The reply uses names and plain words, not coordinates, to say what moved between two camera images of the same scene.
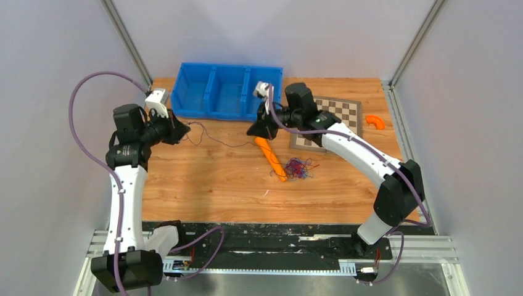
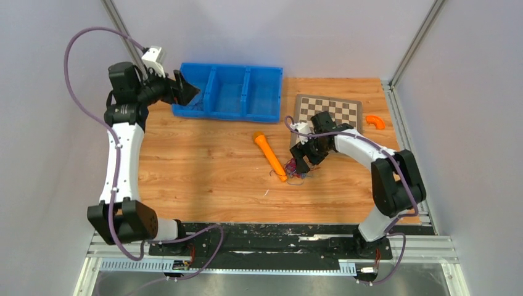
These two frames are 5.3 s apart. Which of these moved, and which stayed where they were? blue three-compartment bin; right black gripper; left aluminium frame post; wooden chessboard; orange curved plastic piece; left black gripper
Moved: right black gripper; left black gripper
Stayed: left aluminium frame post; wooden chessboard; orange curved plastic piece; blue three-compartment bin
